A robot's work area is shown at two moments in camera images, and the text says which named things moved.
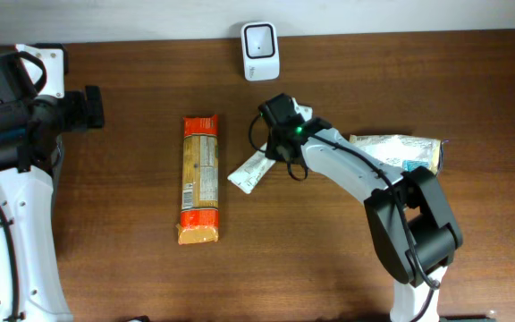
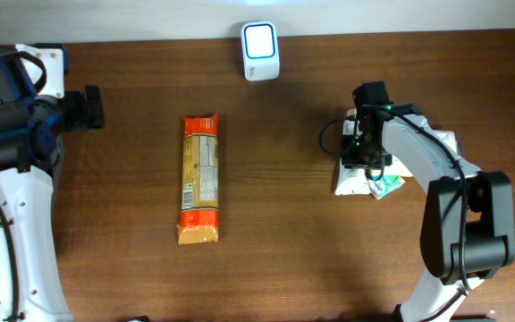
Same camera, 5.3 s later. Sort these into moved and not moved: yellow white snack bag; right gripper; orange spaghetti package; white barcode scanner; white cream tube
Moved: yellow white snack bag; white cream tube; right gripper
Not moved: white barcode scanner; orange spaghetti package
